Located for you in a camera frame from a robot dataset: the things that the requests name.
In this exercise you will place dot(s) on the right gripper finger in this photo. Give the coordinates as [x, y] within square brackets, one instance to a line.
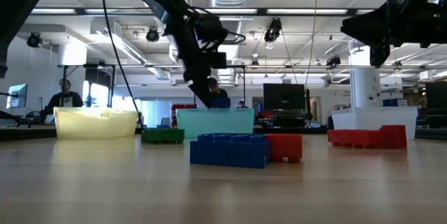
[373, 27]
[380, 54]

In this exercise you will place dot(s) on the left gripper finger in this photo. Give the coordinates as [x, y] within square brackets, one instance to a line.
[204, 95]

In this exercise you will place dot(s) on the green toy block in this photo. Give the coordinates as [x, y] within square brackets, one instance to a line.
[162, 136]

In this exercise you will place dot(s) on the light blue toy block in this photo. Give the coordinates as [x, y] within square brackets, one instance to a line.
[228, 156]

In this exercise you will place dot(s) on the small red toy block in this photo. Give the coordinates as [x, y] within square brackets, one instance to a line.
[393, 136]
[284, 147]

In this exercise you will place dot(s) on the large red toy block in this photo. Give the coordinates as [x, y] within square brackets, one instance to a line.
[352, 138]

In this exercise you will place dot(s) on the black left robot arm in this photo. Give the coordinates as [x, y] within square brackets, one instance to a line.
[14, 7]

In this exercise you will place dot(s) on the person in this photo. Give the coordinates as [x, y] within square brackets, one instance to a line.
[241, 104]
[220, 96]
[65, 98]

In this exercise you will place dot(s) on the teal translucent plastic bin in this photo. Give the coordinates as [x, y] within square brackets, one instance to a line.
[216, 121]

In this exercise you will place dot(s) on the white round pillar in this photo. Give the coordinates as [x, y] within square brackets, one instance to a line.
[365, 88]

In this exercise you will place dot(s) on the long ceiling light strip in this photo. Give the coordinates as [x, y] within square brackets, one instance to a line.
[52, 11]
[307, 11]
[234, 11]

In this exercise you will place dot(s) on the blue storage bins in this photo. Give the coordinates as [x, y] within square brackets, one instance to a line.
[394, 102]

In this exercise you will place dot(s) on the clear plastic bin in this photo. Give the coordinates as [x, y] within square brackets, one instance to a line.
[370, 117]

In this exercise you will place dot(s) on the black computer monitor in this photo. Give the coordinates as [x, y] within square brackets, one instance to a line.
[436, 95]
[284, 96]

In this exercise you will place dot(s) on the yellow translucent plastic bin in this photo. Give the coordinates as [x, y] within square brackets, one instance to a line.
[94, 123]

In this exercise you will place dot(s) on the lit computer monitor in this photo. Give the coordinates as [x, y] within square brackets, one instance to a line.
[16, 95]

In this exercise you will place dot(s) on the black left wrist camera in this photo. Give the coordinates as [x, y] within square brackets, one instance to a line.
[218, 60]

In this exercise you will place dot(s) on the black ceiling camera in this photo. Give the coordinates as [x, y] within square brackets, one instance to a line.
[333, 60]
[34, 39]
[273, 30]
[152, 35]

